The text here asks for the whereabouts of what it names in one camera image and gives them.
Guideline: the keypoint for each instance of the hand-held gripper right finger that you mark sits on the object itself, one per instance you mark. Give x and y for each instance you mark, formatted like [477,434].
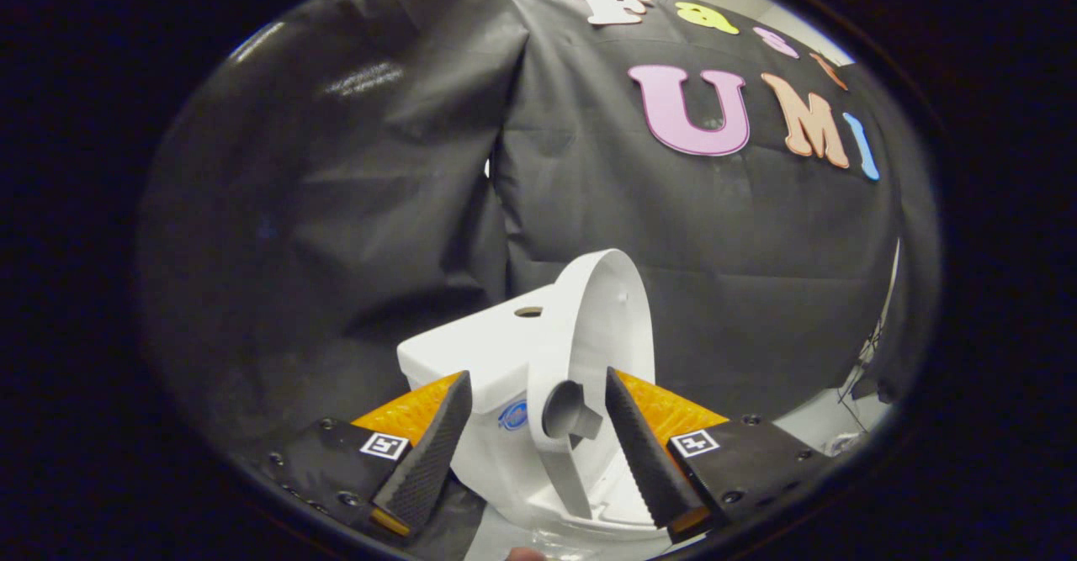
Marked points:
[644,460]

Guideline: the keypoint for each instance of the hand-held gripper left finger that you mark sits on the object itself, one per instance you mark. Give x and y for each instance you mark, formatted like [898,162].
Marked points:
[433,460]

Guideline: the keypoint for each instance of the white toilet lid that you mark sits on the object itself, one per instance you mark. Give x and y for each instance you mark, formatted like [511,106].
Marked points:
[597,309]

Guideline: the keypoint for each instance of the white toilet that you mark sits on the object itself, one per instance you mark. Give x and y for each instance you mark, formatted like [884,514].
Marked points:
[471,351]

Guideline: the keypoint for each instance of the black backdrop cloth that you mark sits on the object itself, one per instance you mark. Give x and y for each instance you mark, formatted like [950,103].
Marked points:
[336,208]

